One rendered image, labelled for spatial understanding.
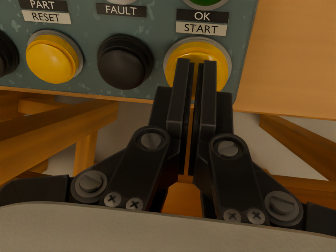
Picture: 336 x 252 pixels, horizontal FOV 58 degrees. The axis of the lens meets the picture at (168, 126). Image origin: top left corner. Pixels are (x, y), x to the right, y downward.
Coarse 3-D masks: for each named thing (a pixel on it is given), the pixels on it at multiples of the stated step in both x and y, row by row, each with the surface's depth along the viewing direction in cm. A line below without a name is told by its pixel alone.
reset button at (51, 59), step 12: (48, 36) 14; (36, 48) 14; (48, 48) 14; (60, 48) 14; (72, 48) 14; (36, 60) 14; (48, 60) 14; (60, 60) 14; (72, 60) 14; (36, 72) 15; (48, 72) 14; (60, 72) 14; (72, 72) 15
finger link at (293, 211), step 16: (208, 64) 12; (208, 80) 11; (208, 96) 10; (224, 96) 12; (208, 112) 10; (224, 112) 11; (192, 128) 12; (208, 128) 10; (224, 128) 10; (192, 144) 10; (192, 160) 11; (208, 176) 10; (208, 192) 10; (272, 192) 9; (288, 192) 9; (272, 208) 8; (288, 208) 8; (272, 224) 8; (288, 224) 8
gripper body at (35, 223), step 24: (0, 216) 7; (24, 216) 7; (48, 216) 7; (72, 216) 7; (96, 216) 7; (120, 216) 7; (144, 216) 7; (168, 216) 7; (0, 240) 6; (24, 240) 6; (48, 240) 6; (72, 240) 6; (96, 240) 6; (120, 240) 6; (144, 240) 6; (168, 240) 6; (192, 240) 6; (216, 240) 6; (240, 240) 6; (264, 240) 6; (288, 240) 6; (312, 240) 6
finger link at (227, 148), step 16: (208, 144) 9; (224, 144) 9; (240, 144) 9; (208, 160) 9; (224, 160) 9; (240, 160) 9; (224, 176) 8; (240, 176) 8; (256, 176) 8; (224, 192) 8; (240, 192) 8; (256, 192) 8; (208, 208) 10; (224, 208) 8; (240, 208) 8; (256, 208) 8
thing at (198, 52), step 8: (176, 48) 14; (184, 48) 13; (192, 48) 13; (200, 48) 13; (208, 48) 13; (216, 48) 13; (176, 56) 14; (184, 56) 13; (192, 56) 13; (200, 56) 13; (208, 56) 13; (216, 56) 13; (224, 56) 14; (168, 64) 14; (224, 64) 14; (168, 72) 14; (224, 72) 14; (168, 80) 14; (224, 80) 14; (192, 88) 14; (192, 96) 15
